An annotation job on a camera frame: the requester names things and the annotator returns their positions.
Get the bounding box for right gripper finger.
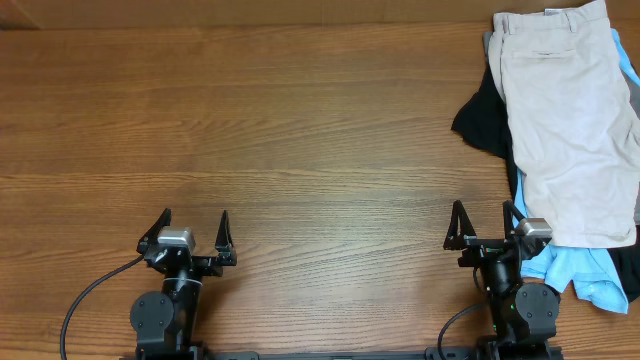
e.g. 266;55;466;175
443;200;477;250
503;200;525;237

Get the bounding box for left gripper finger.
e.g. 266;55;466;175
136;208;172;254
215;210;236;258

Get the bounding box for beige shorts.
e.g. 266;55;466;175
488;1;639;248

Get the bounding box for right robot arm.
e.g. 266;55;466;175
436;200;563;360

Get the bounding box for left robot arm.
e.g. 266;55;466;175
130;209;237;359

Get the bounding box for light blue garment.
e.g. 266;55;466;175
513;27;640;315

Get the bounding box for black garment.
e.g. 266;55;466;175
452;69;639;303

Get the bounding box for grey shorts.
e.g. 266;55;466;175
482;29;640;226

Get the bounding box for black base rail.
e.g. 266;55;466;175
120;347;564;360

